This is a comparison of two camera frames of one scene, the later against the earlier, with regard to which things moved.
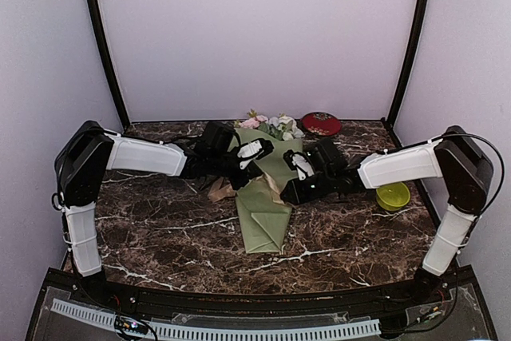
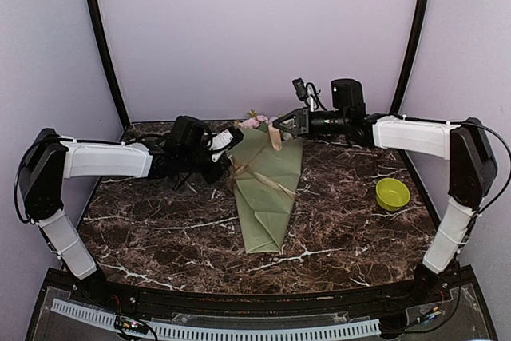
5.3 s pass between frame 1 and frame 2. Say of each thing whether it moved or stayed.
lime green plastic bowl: stayed
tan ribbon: moved
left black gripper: moved
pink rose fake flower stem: stayed
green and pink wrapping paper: stayed
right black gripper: moved
